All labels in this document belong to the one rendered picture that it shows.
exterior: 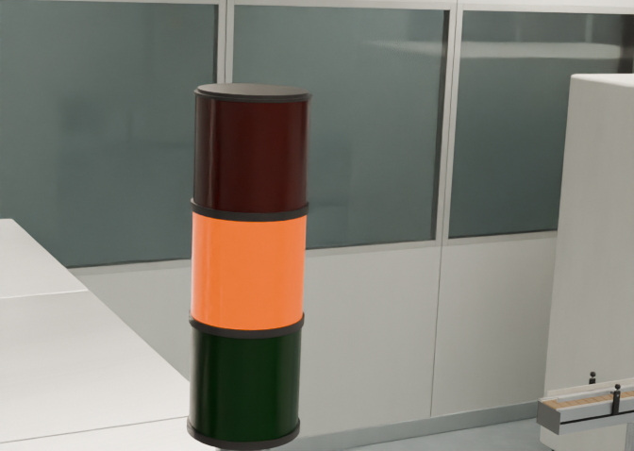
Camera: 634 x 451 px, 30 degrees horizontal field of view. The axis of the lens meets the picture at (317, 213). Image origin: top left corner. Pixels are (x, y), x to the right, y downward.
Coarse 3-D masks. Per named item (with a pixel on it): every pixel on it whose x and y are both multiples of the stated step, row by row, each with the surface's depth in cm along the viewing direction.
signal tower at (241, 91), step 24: (216, 96) 48; (240, 96) 48; (264, 96) 48; (288, 96) 48; (216, 216) 49; (240, 216) 48; (264, 216) 49; (288, 216) 49; (240, 336) 49; (264, 336) 50; (192, 432) 52
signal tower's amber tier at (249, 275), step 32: (192, 224) 51; (224, 224) 49; (256, 224) 49; (288, 224) 49; (192, 256) 51; (224, 256) 49; (256, 256) 49; (288, 256) 50; (192, 288) 51; (224, 288) 49; (256, 288) 49; (288, 288) 50; (224, 320) 50; (256, 320) 49; (288, 320) 50
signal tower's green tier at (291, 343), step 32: (192, 352) 51; (224, 352) 50; (256, 352) 50; (288, 352) 51; (192, 384) 51; (224, 384) 50; (256, 384) 50; (288, 384) 51; (192, 416) 52; (224, 416) 50; (256, 416) 50; (288, 416) 51
